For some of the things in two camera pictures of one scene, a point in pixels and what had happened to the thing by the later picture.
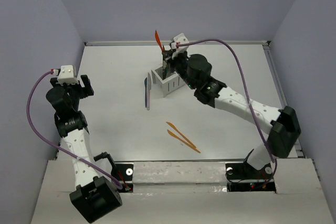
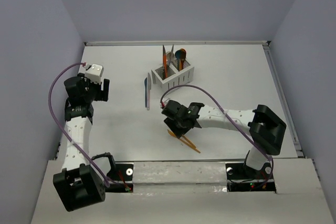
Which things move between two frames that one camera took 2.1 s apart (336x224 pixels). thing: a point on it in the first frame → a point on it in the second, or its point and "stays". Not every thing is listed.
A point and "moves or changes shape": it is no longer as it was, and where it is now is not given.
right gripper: (172, 62) → (178, 130)
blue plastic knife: (146, 83) stays
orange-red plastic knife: (158, 41) moves or changes shape
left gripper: (84, 91) → (101, 95)
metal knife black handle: (164, 70) stays
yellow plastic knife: (182, 141) stays
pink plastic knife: (148, 91) stays
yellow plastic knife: (183, 136) stays
